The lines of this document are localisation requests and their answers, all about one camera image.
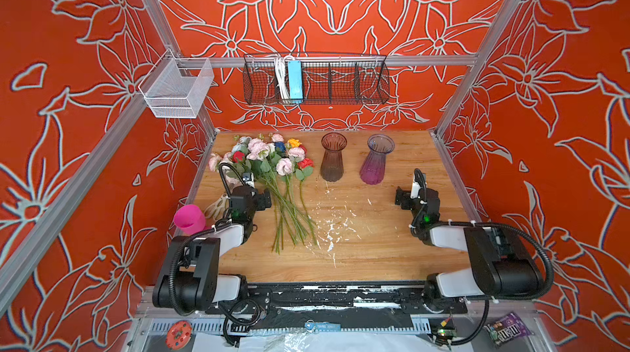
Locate black wire wall basket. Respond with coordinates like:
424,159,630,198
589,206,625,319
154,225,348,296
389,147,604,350
243,53,390,106

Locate pink rose bunch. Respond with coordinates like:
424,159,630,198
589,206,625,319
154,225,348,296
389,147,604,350
208,134,287,231

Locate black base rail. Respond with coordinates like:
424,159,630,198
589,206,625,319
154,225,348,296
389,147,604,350
206,281,469,331

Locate pink double rose stem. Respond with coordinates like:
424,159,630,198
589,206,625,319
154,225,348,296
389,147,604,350
269,145,314,253

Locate purple ribbed glass vase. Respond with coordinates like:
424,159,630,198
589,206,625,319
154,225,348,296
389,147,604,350
359,134,395,185

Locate beige handled scissors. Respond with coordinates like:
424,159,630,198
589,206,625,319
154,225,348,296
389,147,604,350
203,194,230,221

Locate brown ribbed glass vase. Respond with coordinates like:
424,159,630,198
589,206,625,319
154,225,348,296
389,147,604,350
320,132,347,182

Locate purple candy bag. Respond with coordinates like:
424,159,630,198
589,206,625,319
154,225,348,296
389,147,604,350
483,312,533,348

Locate blue rose stem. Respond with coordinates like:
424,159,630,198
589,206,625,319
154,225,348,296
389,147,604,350
274,141,286,153

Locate pink plastic cup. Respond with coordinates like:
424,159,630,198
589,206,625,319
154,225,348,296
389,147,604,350
173,204,206,235

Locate red rose stem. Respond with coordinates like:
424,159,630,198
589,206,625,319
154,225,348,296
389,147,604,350
295,158,318,245

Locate white cable bundle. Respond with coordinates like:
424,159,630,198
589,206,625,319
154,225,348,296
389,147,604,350
273,55,290,102

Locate light blue box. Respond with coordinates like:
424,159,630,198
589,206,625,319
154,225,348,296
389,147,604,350
287,60,304,104

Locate orange rose stem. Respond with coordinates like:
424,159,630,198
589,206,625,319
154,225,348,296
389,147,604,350
286,139,302,149

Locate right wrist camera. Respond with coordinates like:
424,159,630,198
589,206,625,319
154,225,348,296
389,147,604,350
410,181,426,199

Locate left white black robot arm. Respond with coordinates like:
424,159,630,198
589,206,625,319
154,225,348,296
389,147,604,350
152,162,272,316

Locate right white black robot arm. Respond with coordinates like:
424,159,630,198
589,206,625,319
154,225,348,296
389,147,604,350
395,168,556,313

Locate clear plastic wall bin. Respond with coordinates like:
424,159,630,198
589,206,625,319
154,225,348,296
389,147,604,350
139,50,215,118

